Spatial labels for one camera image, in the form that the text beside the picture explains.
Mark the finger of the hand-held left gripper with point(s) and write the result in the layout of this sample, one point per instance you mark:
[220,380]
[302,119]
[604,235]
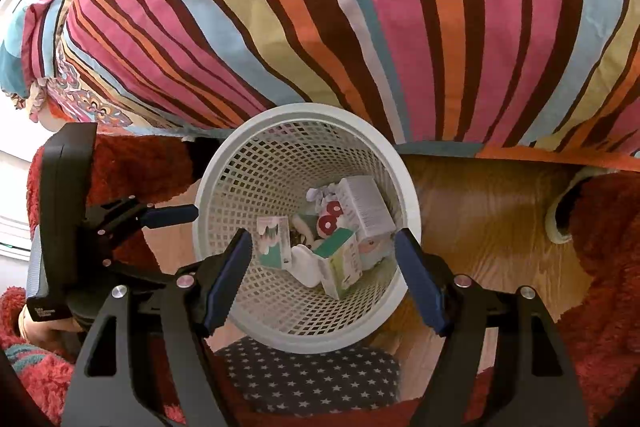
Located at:
[170,215]
[135,274]

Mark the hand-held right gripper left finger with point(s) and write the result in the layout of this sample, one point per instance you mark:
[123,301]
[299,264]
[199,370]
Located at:
[227,277]

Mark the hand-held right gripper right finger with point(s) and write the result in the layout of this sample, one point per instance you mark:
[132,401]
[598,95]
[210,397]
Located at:
[420,277]

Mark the pink print carton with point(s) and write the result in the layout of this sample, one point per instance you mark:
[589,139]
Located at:
[375,252]

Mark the teal and white box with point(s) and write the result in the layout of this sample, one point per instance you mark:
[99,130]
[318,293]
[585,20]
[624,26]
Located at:
[274,252]

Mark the light green carton box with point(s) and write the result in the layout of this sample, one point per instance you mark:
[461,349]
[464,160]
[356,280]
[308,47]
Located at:
[340,272]

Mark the white box with blue label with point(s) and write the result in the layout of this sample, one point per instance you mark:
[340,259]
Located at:
[367,207]

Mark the red and white packet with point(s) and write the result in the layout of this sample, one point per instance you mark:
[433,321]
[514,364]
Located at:
[330,222]

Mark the white paper ball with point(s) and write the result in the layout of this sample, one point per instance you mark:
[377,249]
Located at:
[325,194]

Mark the white mesh plastic basket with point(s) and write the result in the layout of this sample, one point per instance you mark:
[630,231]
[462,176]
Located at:
[280,147]

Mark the person's left forearm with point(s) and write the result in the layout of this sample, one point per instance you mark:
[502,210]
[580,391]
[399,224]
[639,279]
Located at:
[30,367]

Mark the person's left hand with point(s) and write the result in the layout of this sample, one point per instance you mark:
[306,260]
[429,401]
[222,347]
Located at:
[45,331]

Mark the paisley patterned bed sheet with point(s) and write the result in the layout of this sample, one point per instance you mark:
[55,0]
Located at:
[85,107]

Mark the dark star-patterned cloth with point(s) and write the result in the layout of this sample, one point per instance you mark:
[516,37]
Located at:
[310,377]

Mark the red shaggy rug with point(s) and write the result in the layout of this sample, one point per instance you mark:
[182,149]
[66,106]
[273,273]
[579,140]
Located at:
[610,282]

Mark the striped colourful blanket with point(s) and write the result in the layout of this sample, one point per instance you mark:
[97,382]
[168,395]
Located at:
[400,7]

